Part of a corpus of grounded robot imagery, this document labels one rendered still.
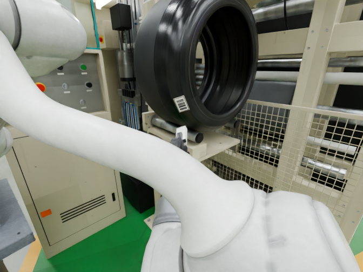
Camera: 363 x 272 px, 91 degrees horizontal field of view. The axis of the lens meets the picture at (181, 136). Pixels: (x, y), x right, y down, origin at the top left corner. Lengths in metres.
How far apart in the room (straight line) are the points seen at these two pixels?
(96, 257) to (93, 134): 1.34
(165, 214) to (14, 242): 0.61
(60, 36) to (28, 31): 0.07
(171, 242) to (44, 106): 0.26
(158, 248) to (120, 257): 1.17
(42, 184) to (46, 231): 0.33
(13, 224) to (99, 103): 0.74
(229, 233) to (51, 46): 0.49
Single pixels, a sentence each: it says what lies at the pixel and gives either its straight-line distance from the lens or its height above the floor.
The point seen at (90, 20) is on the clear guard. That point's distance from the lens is 1.28.
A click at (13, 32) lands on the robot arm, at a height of 1.23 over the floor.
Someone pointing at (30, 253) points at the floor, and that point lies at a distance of 1.76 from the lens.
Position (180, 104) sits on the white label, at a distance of 0.64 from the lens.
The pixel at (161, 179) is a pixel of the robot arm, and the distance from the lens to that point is 0.19.
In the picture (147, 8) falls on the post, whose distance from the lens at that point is 1.10.
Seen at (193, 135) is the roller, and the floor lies 0.91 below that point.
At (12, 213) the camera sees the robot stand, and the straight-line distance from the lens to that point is 0.99.
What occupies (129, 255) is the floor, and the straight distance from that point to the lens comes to 1.48.
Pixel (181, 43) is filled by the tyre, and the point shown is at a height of 1.24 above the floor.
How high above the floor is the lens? 1.18
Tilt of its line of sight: 21 degrees down
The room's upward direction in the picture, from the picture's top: straight up
